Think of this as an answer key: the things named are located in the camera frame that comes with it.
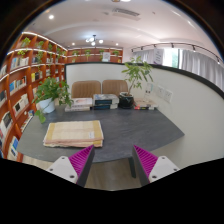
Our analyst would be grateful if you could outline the white curtain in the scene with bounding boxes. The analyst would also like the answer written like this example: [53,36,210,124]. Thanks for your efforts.
[133,48,224,92]

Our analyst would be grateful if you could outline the brown chair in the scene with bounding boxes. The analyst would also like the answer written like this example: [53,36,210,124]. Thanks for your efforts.
[71,80,101,98]
[102,80,128,96]

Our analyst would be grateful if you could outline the orange wooden bookshelf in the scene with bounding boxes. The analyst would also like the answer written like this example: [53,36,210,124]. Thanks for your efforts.
[0,31,123,159]

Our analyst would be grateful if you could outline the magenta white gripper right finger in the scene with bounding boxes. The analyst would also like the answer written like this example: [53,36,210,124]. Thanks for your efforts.
[132,146,179,186]

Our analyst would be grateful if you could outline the tall plant in black pot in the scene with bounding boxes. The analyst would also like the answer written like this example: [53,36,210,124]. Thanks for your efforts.
[119,56,153,109]

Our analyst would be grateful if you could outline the dark book stack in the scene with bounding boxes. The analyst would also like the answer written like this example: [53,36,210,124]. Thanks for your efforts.
[93,94,119,110]

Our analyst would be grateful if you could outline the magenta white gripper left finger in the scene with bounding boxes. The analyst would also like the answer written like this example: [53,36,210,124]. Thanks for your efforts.
[47,145,95,187]

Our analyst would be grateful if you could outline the potted pothos in white pot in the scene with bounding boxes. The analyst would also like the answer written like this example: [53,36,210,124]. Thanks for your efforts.
[33,77,73,123]

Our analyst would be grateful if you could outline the light book stack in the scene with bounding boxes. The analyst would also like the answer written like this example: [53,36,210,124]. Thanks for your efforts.
[65,98,93,112]

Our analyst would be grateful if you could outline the books beside black pot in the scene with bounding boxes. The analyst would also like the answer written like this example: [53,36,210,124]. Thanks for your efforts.
[134,100,158,110]

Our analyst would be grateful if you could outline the folded yellow striped towel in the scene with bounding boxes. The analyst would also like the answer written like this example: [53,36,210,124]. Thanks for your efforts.
[43,120,104,147]

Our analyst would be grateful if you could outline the right brown chair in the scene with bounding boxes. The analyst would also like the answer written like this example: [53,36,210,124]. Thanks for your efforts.
[102,80,128,96]

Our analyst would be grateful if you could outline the ceiling chandelier lamp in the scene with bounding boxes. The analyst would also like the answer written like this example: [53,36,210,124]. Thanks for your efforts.
[86,35,104,46]

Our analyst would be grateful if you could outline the left brown chair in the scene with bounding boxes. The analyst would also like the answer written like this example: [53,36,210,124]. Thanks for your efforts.
[71,80,101,98]

